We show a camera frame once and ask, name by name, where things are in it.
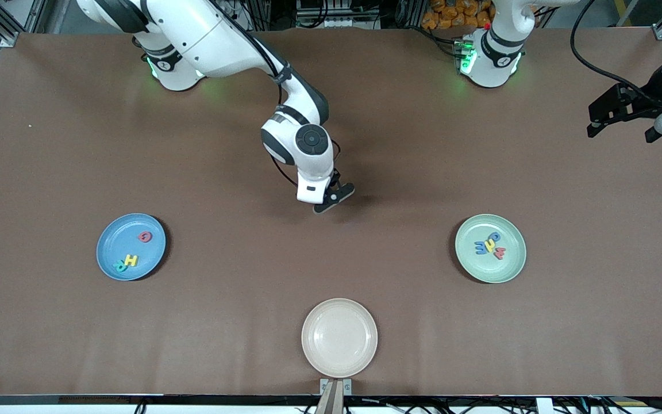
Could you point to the yellow post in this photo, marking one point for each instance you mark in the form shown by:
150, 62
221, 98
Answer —
623, 8

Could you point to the red uppercase Q letter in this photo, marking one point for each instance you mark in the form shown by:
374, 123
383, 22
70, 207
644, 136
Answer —
142, 237

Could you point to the small metal bracket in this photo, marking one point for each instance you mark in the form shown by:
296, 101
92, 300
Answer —
324, 384

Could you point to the background electronics unit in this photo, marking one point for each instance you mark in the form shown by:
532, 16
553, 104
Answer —
337, 22

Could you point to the yellow lowercase foam letter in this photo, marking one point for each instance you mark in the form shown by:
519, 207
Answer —
489, 244

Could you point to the orange object pile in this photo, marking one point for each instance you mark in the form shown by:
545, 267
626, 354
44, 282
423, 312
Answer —
451, 11

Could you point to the blue lowercase m letter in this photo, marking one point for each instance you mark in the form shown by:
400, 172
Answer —
480, 248

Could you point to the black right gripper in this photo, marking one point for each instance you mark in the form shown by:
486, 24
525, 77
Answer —
335, 177

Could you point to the green plate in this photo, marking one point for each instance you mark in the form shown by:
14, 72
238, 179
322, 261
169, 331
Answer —
480, 270

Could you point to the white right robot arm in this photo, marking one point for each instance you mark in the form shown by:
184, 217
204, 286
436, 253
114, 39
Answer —
216, 34

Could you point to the red lowercase w letter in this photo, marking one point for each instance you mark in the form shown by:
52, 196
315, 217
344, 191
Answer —
499, 252

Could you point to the blue plate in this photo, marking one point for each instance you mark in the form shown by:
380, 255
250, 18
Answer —
118, 241

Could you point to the white power strip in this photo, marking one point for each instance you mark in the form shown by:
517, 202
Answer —
233, 14

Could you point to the beige plate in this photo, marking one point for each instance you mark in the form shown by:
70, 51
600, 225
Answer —
339, 338

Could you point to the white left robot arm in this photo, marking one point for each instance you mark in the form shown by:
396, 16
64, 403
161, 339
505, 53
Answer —
495, 52

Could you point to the teal uppercase R letter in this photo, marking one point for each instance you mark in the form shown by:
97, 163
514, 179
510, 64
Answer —
118, 266

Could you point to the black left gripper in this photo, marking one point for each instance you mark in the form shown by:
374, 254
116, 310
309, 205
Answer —
649, 96

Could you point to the yellow uppercase H letter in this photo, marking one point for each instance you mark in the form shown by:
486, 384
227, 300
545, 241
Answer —
130, 260

